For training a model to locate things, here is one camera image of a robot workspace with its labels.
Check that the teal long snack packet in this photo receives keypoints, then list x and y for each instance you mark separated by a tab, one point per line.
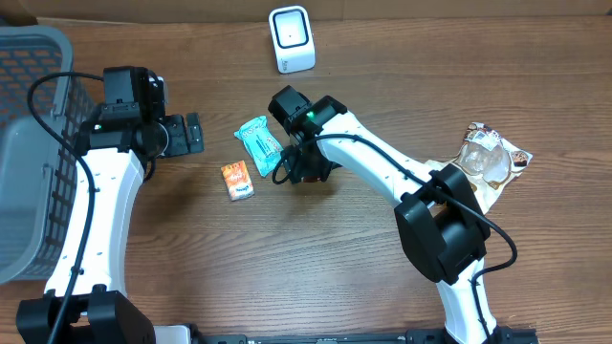
261	145

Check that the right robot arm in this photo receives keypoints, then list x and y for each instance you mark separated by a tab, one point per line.
441	225

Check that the white barcode scanner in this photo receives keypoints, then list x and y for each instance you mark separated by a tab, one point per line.
292	37

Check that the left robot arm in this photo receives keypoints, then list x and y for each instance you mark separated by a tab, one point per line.
116	151

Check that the green-lidded jar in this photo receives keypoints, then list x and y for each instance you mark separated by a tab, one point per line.
311	179

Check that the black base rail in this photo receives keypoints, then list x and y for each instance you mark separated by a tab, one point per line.
503	335

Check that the beige brown snack pouch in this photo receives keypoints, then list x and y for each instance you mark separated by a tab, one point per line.
489	161

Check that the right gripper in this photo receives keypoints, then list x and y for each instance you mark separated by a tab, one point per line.
300	167

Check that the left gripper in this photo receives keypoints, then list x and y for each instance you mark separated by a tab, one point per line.
181	144

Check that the grey plastic shopping basket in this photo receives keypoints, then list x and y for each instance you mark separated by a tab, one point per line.
38	176

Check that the orange small packet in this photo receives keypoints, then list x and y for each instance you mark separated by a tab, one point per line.
237	180

